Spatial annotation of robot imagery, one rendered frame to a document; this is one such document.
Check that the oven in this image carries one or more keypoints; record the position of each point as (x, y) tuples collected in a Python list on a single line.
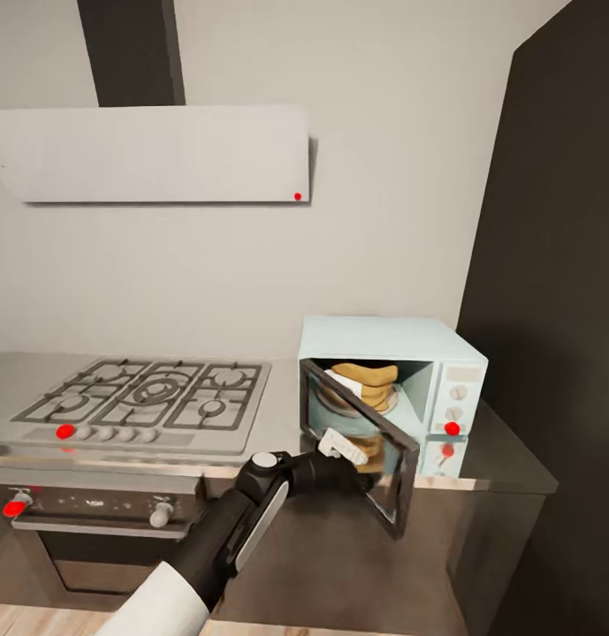
[(93, 538)]

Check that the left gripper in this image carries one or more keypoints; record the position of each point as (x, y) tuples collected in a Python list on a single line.
[(341, 473)]

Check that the microwave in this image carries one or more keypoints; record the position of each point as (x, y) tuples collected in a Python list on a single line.
[(440, 377)]

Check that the fridge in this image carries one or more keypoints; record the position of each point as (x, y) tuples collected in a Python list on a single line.
[(536, 304)]

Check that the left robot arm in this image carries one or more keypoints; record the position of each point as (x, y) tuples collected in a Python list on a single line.
[(178, 597)]

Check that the range hood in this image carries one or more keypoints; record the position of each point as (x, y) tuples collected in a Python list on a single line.
[(143, 142)]

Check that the popcorn bag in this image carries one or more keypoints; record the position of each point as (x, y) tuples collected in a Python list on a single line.
[(369, 380)]

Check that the burner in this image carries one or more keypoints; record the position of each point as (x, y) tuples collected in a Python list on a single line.
[(145, 404)]

